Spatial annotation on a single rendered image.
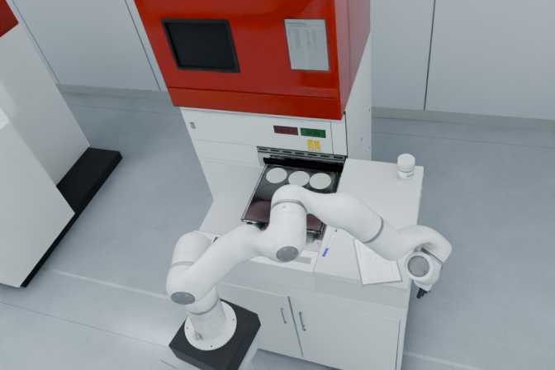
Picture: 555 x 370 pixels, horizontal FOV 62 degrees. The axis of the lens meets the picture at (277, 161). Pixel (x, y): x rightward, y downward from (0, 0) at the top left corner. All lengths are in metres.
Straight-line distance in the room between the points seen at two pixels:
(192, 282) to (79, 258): 2.18
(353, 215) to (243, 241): 0.31
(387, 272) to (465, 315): 1.12
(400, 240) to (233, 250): 0.46
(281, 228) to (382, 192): 0.89
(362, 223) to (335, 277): 0.59
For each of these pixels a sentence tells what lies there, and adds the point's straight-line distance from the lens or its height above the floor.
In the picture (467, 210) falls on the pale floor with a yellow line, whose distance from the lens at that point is 3.26.
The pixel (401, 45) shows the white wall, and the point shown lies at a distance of 3.51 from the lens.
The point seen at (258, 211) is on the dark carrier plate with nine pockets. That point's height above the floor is 0.90.
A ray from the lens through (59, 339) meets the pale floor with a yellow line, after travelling 3.23.
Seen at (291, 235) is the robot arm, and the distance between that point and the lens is 1.19.
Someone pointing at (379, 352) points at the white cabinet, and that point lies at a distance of 2.26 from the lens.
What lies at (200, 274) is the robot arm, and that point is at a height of 1.35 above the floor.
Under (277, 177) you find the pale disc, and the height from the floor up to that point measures 0.90.
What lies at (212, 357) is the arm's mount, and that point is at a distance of 1.75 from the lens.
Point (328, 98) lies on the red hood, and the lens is 1.90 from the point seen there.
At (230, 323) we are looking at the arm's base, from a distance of 1.78.
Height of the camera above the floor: 2.47
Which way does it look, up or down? 44 degrees down
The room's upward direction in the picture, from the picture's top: 11 degrees counter-clockwise
